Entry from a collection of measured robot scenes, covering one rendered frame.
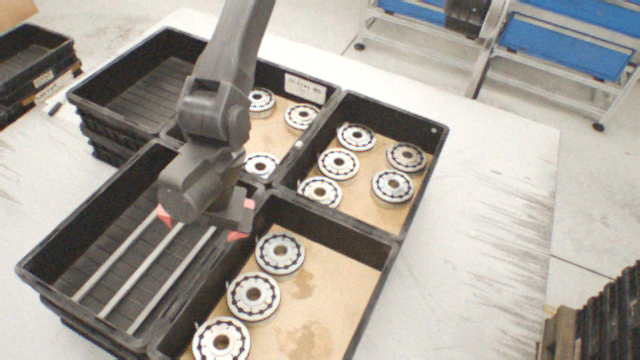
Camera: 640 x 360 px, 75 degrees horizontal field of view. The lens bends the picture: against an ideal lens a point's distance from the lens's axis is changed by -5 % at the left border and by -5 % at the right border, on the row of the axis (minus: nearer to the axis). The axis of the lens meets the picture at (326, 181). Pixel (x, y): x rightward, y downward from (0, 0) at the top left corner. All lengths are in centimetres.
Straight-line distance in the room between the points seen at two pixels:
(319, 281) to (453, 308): 35
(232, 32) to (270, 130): 65
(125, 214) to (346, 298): 52
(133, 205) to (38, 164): 45
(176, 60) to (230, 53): 93
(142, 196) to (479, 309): 84
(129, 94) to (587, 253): 208
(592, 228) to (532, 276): 132
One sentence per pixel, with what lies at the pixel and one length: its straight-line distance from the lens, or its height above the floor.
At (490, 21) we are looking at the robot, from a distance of 125.
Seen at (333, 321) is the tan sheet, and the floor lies 83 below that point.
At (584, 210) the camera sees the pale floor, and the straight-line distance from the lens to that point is 260.
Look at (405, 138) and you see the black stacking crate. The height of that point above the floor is 85.
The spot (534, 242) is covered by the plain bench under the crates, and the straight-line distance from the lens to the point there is 131.
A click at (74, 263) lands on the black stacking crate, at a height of 83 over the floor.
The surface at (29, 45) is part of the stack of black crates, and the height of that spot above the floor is 49.
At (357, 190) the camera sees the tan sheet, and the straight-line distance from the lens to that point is 107.
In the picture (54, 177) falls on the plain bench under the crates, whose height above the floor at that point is 70.
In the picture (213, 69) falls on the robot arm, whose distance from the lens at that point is 56.
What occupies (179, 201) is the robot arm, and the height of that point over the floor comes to 122.
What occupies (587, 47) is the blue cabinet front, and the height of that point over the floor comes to 48.
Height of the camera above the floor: 163
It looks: 48 degrees down
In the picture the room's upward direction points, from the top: 8 degrees clockwise
